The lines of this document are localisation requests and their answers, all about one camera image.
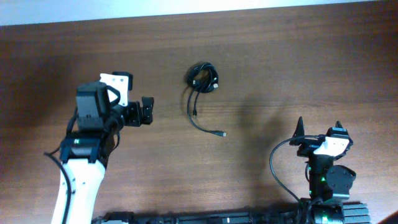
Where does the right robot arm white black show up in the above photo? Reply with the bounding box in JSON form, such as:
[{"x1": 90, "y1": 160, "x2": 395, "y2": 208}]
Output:
[{"x1": 289, "y1": 117, "x2": 356, "y2": 223}]

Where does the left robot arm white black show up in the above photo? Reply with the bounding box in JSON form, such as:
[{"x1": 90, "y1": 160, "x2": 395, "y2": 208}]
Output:
[{"x1": 46, "y1": 81, "x2": 154, "y2": 223}]

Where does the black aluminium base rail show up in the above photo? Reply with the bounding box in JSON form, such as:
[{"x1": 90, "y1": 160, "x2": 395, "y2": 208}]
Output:
[{"x1": 91, "y1": 203, "x2": 371, "y2": 224}]

